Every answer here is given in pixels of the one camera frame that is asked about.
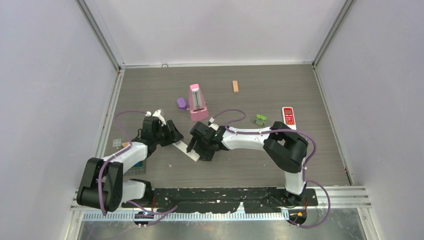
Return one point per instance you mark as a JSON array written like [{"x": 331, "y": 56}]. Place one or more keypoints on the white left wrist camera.
[{"x": 159, "y": 114}]

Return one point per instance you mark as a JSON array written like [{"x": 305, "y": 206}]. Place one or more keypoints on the green terminal block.
[{"x": 260, "y": 120}]

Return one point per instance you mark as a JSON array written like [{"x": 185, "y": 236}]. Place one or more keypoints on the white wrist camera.
[
  {"x": 159, "y": 114},
  {"x": 213, "y": 125}
]

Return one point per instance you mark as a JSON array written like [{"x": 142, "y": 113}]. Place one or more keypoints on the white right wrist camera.
[{"x": 213, "y": 125}]

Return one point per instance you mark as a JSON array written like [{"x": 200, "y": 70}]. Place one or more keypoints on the pink metronome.
[{"x": 196, "y": 104}]

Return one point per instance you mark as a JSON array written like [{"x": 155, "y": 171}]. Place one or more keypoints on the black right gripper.
[{"x": 207, "y": 155}]

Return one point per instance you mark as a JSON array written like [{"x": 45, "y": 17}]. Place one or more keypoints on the small tan object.
[{"x": 125, "y": 145}]

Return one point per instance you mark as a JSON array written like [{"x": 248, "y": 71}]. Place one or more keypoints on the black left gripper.
[{"x": 176, "y": 136}]

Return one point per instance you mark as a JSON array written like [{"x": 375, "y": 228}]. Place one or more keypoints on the grey building baseplate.
[{"x": 138, "y": 169}]

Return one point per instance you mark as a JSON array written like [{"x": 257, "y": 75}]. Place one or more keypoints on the purple round object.
[{"x": 182, "y": 103}]

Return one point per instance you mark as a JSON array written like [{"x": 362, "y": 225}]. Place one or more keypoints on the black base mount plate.
[{"x": 222, "y": 200}]

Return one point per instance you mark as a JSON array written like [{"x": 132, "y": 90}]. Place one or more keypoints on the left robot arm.
[{"x": 102, "y": 185}]

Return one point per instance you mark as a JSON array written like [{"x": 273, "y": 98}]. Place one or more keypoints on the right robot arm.
[{"x": 286, "y": 148}]

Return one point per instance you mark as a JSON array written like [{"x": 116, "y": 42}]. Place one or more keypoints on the small wooden block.
[{"x": 235, "y": 86}]

